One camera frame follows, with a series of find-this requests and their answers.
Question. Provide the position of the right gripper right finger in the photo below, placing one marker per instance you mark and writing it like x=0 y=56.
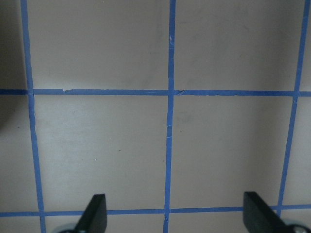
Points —
x=258 y=217

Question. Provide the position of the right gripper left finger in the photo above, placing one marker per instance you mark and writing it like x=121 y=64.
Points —
x=94 y=218

